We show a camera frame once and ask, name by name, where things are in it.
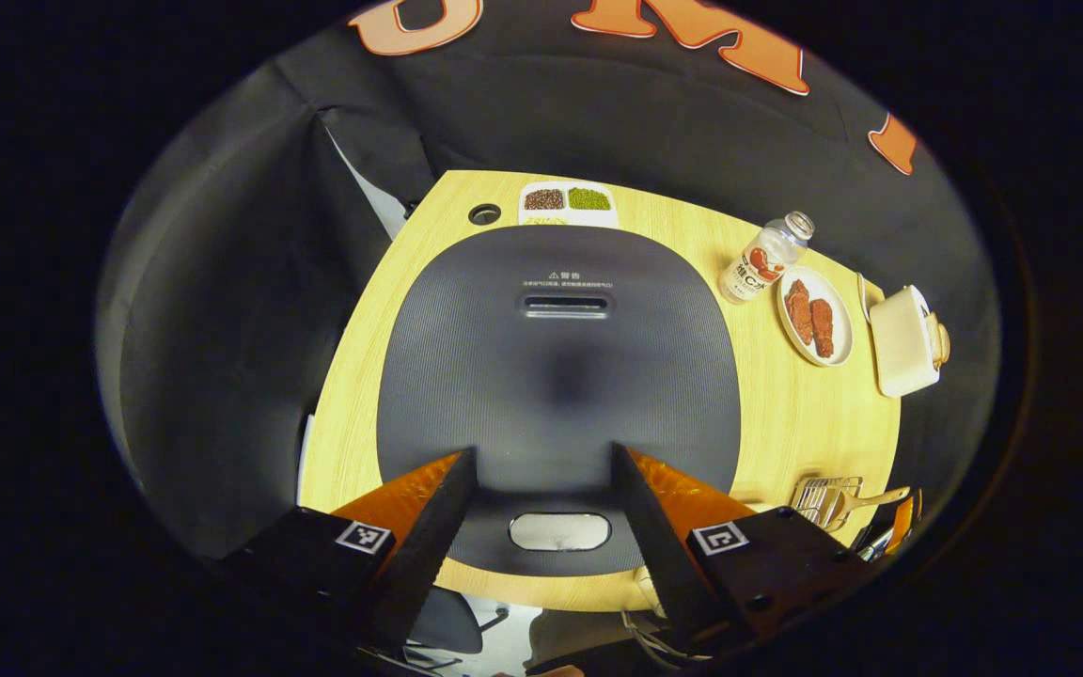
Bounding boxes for black backdrop cloth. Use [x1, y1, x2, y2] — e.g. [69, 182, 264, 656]
[95, 0, 1003, 565]

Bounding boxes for black rice cooker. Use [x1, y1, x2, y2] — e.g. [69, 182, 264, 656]
[375, 224, 743, 577]

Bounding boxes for clear drink bottle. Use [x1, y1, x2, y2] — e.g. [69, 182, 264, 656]
[718, 211, 816, 305]

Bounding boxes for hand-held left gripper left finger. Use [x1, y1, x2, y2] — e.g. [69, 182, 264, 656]
[222, 448, 479, 650]

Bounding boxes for white divided bean tray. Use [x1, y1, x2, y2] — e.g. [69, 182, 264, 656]
[517, 181, 620, 229]

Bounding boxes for white toaster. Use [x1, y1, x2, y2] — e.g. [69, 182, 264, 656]
[869, 285, 951, 399]

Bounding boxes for wooden spoon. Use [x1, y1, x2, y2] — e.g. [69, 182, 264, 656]
[824, 485, 911, 532]

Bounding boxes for black office chair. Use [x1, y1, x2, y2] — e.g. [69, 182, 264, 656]
[405, 588, 510, 673]

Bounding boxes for white round plate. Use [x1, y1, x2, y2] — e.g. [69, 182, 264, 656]
[776, 267, 855, 368]

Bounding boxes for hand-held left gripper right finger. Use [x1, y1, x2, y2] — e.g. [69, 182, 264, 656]
[610, 442, 871, 650]

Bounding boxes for red meat piece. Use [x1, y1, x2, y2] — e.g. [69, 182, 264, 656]
[783, 279, 815, 346]
[809, 298, 836, 358]

